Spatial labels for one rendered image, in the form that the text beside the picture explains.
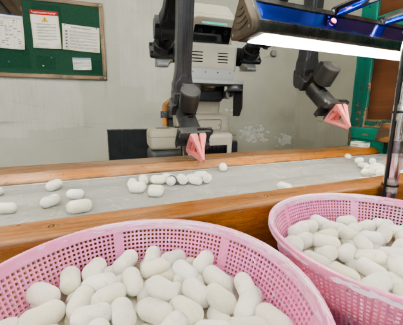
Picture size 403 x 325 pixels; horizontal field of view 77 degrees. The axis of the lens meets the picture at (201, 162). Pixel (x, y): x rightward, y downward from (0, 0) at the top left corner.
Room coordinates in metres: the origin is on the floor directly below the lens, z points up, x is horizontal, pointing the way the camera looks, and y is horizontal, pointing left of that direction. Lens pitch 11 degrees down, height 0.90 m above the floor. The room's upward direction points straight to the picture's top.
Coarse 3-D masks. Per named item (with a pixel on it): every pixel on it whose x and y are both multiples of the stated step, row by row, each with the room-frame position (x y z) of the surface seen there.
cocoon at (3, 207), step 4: (0, 204) 0.38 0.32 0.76; (4, 204) 0.38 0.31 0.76; (8, 204) 0.38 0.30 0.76; (12, 204) 0.38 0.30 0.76; (16, 204) 0.39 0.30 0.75; (0, 208) 0.38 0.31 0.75; (4, 208) 0.38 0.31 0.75; (8, 208) 0.38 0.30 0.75; (12, 208) 0.38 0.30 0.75; (16, 208) 0.39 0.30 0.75; (0, 212) 0.38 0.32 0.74; (4, 212) 0.38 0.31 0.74; (8, 212) 0.38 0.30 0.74; (12, 212) 0.38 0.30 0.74
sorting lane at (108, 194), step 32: (320, 160) 0.86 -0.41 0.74; (352, 160) 0.86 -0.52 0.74; (384, 160) 0.86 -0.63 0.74; (32, 192) 0.50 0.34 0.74; (64, 192) 0.50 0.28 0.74; (96, 192) 0.50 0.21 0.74; (128, 192) 0.50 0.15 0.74; (192, 192) 0.50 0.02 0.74; (224, 192) 0.50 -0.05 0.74; (0, 224) 0.34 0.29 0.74
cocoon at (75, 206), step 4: (76, 200) 0.39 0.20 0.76; (80, 200) 0.39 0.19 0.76; (84, 200) 0.39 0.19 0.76; (88, 200) 0.39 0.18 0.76; (68, 204) 0.38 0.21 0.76; (72, 204) 0.38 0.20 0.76; (76, 204) 0.38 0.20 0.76; (80, 204) 0.38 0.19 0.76; (84, 204) 0.38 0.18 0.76; (88, 204) 0.39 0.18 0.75; (68, 208) 0.37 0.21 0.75; (72, 208) 0.38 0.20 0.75; (76, 208) 0.38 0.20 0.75; (80, 208) 0.38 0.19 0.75; (84, 208) 0.38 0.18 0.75; (88, 208) 0.39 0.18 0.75; (68, 212) 0.38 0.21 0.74; (72, 212) 0.38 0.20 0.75; (76, 212) 0.38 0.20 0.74; (80, 212) 0.38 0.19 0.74
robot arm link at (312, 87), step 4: (312, 84) 0.90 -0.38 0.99; (316, 84) 0.90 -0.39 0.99; (308, 88) 0.91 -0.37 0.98; (312, 88) 0.90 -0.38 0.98; (316, 88) 0.89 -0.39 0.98; (320, 88) 0.88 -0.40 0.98; (324, 88) 0.88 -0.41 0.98; (308, 92) 0.91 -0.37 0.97; (312, 92) 0.89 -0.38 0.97; (316, 92) 0.88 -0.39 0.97; (308, 96) 0.92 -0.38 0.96; (312, 96) 0.89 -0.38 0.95; (312, 100) 0.90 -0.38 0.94
